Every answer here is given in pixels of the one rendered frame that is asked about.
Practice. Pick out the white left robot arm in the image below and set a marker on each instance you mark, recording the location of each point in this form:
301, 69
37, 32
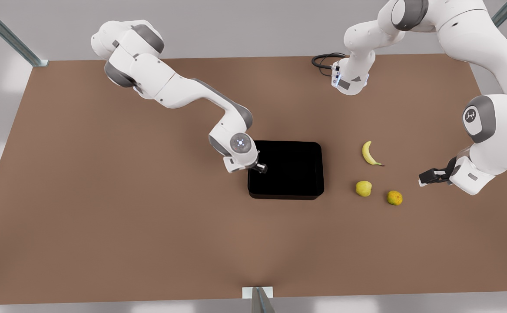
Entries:
488, 52

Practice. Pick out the orange-yellow round fruit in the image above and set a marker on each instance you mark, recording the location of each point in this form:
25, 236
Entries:
394, 198

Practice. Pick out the yellow banana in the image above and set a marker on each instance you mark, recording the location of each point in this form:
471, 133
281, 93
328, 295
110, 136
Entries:
368, 154

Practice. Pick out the yellow-green apple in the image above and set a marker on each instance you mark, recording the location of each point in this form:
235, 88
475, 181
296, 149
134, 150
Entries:
363, 188

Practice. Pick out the black rectangular tray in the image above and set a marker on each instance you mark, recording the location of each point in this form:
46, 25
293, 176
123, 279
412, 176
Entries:
286, 170

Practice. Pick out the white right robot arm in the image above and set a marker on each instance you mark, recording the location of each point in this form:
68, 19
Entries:
179, 89

